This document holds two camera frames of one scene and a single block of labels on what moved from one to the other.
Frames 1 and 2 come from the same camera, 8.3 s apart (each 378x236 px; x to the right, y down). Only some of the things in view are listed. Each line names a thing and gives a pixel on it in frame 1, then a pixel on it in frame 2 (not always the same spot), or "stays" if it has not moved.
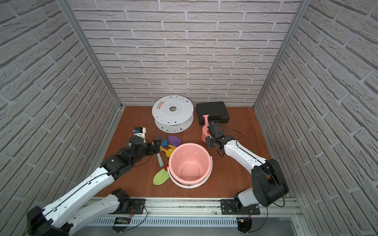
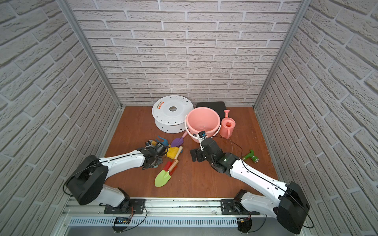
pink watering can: (204, 134) -> (227, 126)
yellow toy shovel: (168, 151) stays
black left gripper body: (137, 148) -> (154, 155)
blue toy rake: (165, 143) stays
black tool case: (216, 111) stays
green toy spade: (161, 177) stays
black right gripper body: (210, 142) -> (200, 156)
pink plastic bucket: (189, 165) -> (202, 119)
